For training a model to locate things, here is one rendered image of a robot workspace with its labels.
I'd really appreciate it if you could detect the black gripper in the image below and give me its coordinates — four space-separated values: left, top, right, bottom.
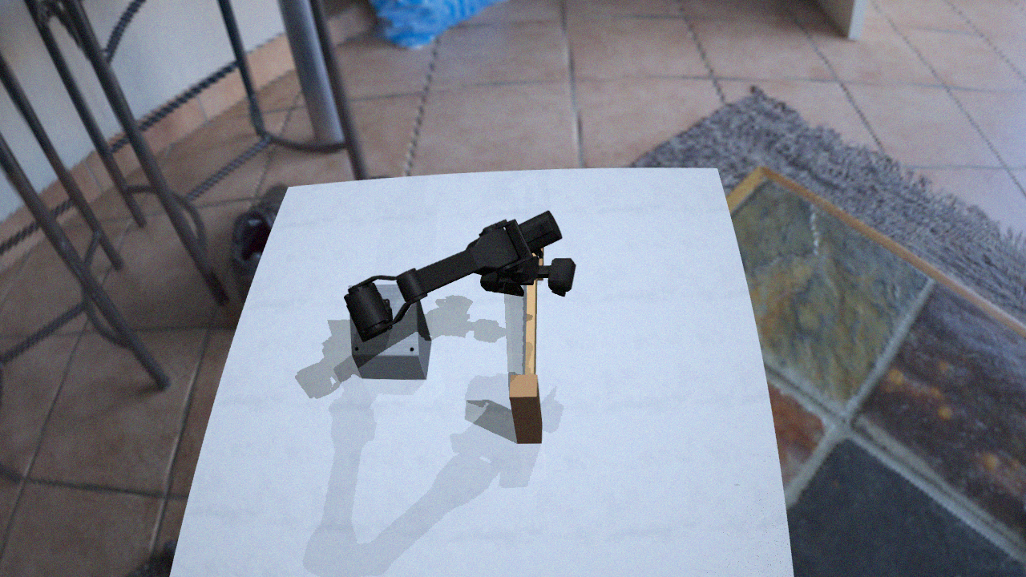
480 256 576 297

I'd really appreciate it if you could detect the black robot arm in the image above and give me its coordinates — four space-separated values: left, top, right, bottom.
344 210 563 343

